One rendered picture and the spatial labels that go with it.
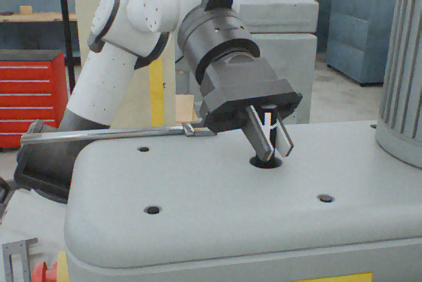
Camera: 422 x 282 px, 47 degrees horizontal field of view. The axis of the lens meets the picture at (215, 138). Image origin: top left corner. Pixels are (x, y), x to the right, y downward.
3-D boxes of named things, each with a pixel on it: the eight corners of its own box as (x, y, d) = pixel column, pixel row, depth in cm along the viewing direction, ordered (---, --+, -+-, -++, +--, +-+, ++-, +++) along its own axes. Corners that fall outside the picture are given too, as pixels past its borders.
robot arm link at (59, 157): (53, 97, 95) (27, 160, 96) (50, 104, 87) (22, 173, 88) (110, 120, 99) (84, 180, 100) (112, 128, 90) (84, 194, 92)
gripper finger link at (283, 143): (291, 143, 52) (265, 102, 55) (280, 160, 54) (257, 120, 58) (303, 141, 53) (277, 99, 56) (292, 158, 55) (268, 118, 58)
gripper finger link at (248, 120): (266, 163, 54) (243, 122, 57) (276, 146, 51) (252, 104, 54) (254, 167, 53) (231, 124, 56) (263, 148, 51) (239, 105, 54)
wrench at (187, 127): (19, 148, 58) (18, 141, 58) (24, 136, 62) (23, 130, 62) (217, 135, 63) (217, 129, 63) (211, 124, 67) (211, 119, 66)
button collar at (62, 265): (60, 316, 55) (54, 272, 52) (65, 282, 60) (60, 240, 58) (78, 314, 55) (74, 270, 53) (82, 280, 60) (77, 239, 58)
